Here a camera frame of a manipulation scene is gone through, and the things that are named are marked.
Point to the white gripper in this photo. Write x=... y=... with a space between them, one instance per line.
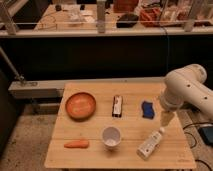
x=166 y=117

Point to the white plastic bottle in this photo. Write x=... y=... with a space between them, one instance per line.
x=148 y=146

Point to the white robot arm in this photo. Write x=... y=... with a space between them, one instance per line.
x=182 y=85

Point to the orange ceramic bowl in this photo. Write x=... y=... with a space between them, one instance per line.
x=80 y=106

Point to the blue sponge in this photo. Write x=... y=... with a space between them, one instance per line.
x=148 y=111

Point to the black floor device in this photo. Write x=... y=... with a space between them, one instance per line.
x=206 y=133

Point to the white paper cup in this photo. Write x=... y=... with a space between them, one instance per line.
x=111 y=137

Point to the orange carrot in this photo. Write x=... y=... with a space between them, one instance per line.
x=77 y=144

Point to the orange box on bench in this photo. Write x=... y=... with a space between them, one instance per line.
x=149 y=17

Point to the black bag on bench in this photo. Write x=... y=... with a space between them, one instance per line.
x=127 y=20

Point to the diagonal metal rod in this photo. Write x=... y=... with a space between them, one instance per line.
x=17 y=75

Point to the metal frame post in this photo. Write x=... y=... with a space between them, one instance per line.
x=101 y=16

